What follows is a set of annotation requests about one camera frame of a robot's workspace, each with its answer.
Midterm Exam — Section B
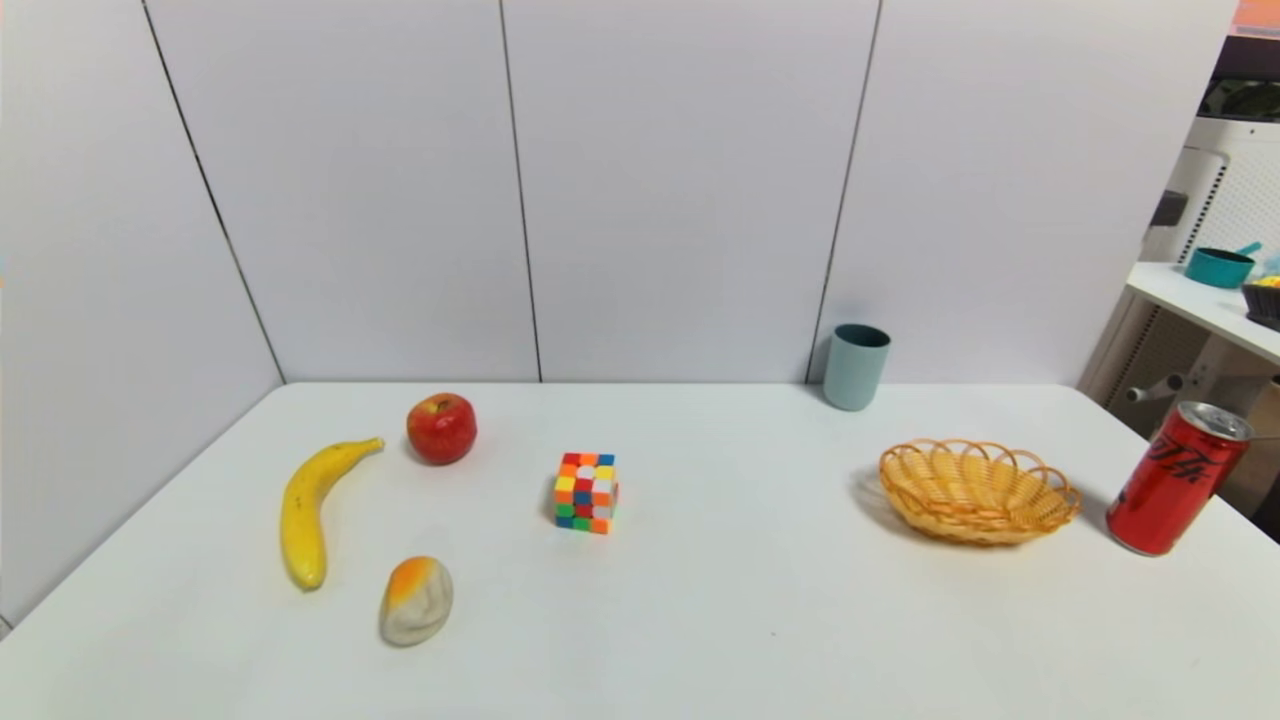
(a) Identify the grey-green plastic cup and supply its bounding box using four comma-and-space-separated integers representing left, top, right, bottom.
823, 323, 892, 412

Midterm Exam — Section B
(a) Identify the red apple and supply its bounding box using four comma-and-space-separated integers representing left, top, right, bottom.
406, 393, 478, 466

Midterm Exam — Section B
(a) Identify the yellow woven basket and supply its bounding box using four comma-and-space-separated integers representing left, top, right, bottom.
879, 438, 1083, 547

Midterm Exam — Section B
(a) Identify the red soda can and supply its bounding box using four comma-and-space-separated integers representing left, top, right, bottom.
1106, 401, 1255, 557

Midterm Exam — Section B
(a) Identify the multicoloured puzzle cube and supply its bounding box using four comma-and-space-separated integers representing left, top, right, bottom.
554, 452, 620, 535

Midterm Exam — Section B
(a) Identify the teal pot with handle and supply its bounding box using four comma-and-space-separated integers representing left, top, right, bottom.
1185, 241, 1264, 290

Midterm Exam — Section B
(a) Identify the yellow banana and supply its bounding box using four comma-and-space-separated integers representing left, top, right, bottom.
280, 437, 386, 592

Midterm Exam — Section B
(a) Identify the orange and beige bread roll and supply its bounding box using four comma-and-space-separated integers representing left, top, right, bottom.
379, 556, 455, 647

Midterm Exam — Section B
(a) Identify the dark basket with yellow contents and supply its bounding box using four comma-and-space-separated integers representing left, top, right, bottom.
1242, 276, 1280, 333

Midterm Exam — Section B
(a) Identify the white side table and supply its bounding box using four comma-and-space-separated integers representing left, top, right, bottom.
1126, 262, 1280, 367

